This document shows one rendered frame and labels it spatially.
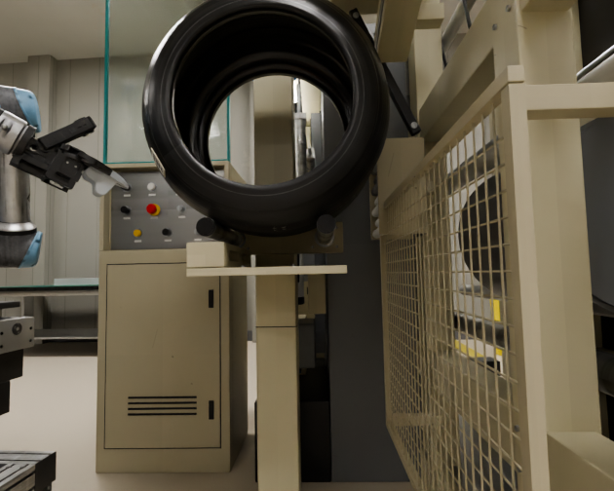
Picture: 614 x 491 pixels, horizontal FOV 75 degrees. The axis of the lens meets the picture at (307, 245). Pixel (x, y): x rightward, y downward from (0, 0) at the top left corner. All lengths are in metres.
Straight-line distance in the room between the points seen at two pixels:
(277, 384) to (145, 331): 0.69
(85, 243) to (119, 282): 3.92
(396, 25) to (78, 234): 5.03
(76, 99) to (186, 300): 4.80
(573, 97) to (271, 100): 1.03
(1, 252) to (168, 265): 0.57
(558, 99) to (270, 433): 1.17
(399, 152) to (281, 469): 1.04
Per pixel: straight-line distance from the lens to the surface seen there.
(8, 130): 0.95
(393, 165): 1.27
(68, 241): 5.86
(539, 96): 0.52
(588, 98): 0.54
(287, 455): 1.40
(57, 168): 0.95
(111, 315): 1.85
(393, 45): 1.34
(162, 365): 1.79
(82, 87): 6.27
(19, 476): 1.56
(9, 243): 1.48
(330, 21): 1.03
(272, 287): 1.28
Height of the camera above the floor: 0.79
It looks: 4 degrees up
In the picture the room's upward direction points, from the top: 1 degrees counter-clockwise
